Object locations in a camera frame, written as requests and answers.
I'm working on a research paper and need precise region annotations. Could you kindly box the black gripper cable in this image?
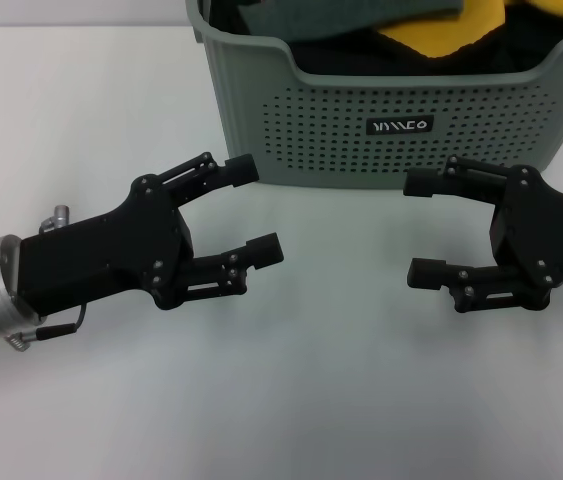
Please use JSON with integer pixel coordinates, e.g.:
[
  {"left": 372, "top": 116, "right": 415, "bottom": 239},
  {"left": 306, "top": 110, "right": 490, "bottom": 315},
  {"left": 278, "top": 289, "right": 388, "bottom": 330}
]
[{"left": 5, "top": 308, "right": 86, "bottom": 351}]

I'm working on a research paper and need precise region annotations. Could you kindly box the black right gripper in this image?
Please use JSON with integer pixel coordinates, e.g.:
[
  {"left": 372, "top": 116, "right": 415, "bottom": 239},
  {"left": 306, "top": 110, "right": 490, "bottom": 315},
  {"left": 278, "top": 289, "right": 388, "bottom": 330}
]
[{"left": 403, "top": 153, "right": 563, "bottom": 315}]

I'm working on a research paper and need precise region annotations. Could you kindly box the grey-green perforated storage box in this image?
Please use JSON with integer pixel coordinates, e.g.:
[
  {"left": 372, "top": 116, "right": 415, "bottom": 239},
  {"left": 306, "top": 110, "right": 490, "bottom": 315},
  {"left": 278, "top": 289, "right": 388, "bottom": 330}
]
[{"left": 184, "top": 0, "right": 563, "bottom": 190}]

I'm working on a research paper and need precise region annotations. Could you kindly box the silver cable connector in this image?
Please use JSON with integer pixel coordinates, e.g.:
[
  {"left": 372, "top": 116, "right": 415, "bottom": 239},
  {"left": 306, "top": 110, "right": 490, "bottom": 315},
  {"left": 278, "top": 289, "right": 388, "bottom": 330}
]
[{"left": 38, "top": 203, "right": 71, "bottom": 235}]

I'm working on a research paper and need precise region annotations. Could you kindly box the green and yellow towel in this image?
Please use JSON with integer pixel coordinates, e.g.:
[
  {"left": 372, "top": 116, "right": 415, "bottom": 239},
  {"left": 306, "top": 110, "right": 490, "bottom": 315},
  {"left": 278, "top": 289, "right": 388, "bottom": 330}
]
[{"left": 237, "top": 0, "right": 465, "bottom": 40}]

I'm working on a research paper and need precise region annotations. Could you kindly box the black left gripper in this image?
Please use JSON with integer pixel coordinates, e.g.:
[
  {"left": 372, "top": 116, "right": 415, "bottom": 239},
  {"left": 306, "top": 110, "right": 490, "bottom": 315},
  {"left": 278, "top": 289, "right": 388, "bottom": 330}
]
[{"left": 14, "top": 151, "right": 285, "bottom": 325}]

